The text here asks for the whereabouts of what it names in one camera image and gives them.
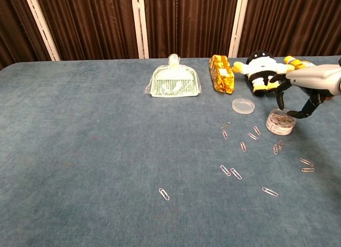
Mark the white partition post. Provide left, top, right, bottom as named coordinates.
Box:
left=130, top=0, right=150, bottom=60
left=23, top=0, right=61, bottom=62
left=228, top=0, right=250, bottom=59

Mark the clear paperclip container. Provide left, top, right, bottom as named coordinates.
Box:
left=265, top=108, right=297, bottom=136

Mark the gold foil snack package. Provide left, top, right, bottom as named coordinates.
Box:
left=208, top=54, right=236, bottom=94

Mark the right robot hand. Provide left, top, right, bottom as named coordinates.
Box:
left=269, top=57, right=341, bottom=119

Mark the clear round lid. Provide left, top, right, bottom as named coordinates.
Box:
left=231, top=97, right=256, bottom=115

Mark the black white plush toy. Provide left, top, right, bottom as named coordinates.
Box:
left=232, top=50, right=296, bottom=96

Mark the blue felt table cover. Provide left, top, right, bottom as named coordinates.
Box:
left=0, top=54, right=341, bottom=247

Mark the packaged mini dustpan brush set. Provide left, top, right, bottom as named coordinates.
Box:
left=143, top=53, right=202, bottom=98

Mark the yellow label tea bottle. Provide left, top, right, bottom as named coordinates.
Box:
left=283, top=55, right=334, bottom=101

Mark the brown curtain panel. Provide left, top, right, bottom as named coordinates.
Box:
left=0, top=0, right=51, bottom=71
left=34, top=0, right=139, bottom=61
left=237, top=0, right=341, bottom=58
left=143, top=0, right=240, bottom=59

